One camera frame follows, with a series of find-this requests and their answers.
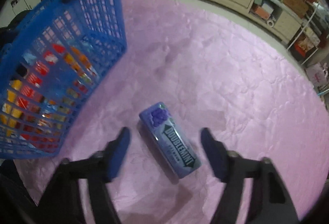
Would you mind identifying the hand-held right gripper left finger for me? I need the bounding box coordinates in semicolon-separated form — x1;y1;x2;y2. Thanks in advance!
38;127;131;224

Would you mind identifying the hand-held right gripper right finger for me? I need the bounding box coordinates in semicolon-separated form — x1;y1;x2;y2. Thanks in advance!
200;127;300;224

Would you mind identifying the purple chewing gum pack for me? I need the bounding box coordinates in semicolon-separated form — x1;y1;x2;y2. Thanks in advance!
139;102;201;179

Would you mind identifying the blue plastic basket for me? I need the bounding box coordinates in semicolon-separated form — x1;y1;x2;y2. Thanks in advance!
0;0;128;160

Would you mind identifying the pink quilted blanket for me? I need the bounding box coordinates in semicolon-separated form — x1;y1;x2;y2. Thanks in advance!
15;0;327;224

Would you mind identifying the pile of assorted snack packets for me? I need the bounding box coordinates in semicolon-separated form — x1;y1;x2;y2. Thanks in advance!
0;42;101;150

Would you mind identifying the white metal rack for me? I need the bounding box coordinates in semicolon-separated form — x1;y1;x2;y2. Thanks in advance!
286;3;329;65

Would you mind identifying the dark cloth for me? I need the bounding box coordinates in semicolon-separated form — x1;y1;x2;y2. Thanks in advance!
0;10;34;44

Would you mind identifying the brown cardboard box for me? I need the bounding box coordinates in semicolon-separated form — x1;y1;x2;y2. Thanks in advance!
280;0;309;17

